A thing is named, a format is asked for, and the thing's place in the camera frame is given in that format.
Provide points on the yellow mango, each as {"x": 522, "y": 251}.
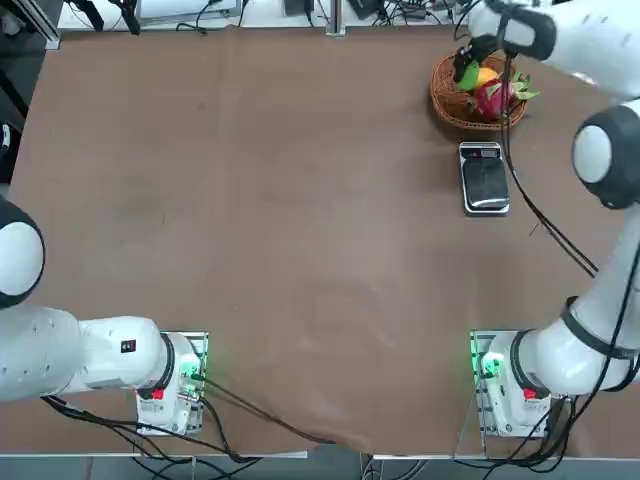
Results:
{"x": 487, "y": 76}

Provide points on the brown wicker basket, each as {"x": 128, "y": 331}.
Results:
{"x": 447, "y": 95}

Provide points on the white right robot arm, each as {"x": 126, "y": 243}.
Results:
{"x": 605, "y": 155}

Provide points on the aluminium profile beam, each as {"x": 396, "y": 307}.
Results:
{"x": 37, "y": 25}

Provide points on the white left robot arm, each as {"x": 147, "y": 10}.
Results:
{"x": 75, "y": 355}

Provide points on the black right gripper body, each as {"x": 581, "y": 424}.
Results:
{"x": 484, "y": 49}

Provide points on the aluminium profile post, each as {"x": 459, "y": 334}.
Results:
{"x": 335, "y": 17}

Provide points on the pink dragon fruit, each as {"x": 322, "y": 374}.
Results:
{"x": 492, "y": 97}

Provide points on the black tripod leg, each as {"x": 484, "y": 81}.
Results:
{"x": 131, "y": 17}
{"x": 91, "y": 12}

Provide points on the white side table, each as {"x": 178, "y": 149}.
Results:
{"x": 270, "y": 12}

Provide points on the white electronic scale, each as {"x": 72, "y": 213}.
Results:
{"x": 484, "y": 177}

